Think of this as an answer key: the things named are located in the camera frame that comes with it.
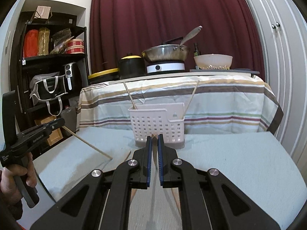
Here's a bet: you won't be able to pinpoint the flat black yellow-lid pan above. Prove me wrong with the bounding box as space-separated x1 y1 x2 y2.
88 68 119 85

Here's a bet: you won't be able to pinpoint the wooden chopstick in caddy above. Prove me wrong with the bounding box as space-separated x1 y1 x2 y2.
184 81 200 117
122 81 137 110

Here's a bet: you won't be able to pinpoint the person's left hand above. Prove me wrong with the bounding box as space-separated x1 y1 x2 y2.
1 153 37 206

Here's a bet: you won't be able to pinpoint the tan package on shelf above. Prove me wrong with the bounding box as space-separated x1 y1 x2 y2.
38 28 50 56

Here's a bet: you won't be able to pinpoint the steel wok pan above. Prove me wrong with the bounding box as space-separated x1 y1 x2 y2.
142 25 202 63

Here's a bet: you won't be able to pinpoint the black shelving unit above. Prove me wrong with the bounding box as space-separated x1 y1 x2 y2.
9 11 89 131

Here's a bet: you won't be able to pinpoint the black bag grey handles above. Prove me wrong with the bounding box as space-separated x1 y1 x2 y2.
30 72 67 117

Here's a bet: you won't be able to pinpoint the white cabinet doors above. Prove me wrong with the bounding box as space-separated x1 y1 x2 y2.
247 0 306 164

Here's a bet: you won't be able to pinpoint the black air fryer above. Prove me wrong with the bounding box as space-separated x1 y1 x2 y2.
64 61 88 96

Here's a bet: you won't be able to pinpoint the red white round tins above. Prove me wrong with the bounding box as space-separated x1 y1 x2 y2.
65 39 85 54

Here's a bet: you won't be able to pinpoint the wooden chopstick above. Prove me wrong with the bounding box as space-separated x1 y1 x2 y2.
123 150 132 162
151 135 158 171
122 81 137 110
130 188 137 202
62 126 113 160
184 81 200 117
171 188 181 215

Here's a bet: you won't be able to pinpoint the dark red curtain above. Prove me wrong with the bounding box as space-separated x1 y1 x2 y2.
89 0 265 78

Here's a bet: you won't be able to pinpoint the white perforated utensil caddy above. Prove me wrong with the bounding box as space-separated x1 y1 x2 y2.
129 102 185 149

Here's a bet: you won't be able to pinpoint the striped tablecloth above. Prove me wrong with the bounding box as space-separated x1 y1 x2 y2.
77 75 284 134

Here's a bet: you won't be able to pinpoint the cardboard box on shelf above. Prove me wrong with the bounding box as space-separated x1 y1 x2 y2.
34 6 52 20

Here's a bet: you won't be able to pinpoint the dark green bottle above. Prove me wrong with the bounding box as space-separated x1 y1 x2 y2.
194 43 201 56

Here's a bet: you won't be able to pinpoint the orange package on shelf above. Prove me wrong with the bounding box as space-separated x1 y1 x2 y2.
23 30 39 58

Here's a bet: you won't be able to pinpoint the black pot yellow lid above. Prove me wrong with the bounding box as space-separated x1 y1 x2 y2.
118 53 146 80

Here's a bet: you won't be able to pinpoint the white bowl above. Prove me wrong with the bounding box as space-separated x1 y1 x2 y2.
194 54 233 70

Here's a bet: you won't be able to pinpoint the dark cutting board tray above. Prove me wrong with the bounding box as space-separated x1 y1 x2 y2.
189 69 260 75

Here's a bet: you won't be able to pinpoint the dark snack bags on shelf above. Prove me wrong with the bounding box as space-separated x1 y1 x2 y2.
50 28 73 55

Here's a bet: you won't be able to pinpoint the white induction cooker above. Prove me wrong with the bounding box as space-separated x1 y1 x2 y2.
147 62 185 74

